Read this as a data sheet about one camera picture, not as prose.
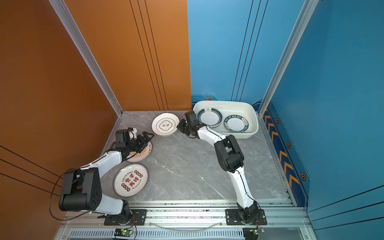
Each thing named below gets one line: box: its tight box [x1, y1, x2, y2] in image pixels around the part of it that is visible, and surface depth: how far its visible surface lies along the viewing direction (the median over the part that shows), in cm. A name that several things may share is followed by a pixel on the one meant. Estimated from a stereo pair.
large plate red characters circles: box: [113, 163, 149, 198], surface depth 87 cm
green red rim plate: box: [197, 107, 223, 128], surface depth 118 cm
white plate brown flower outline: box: [151, 112, 181, 137], surface depth 103 cm
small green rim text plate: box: [224, 115, 249, 133], surface depth 112 cm
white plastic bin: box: [193, 100, 259, 138], surface depth 118 cm
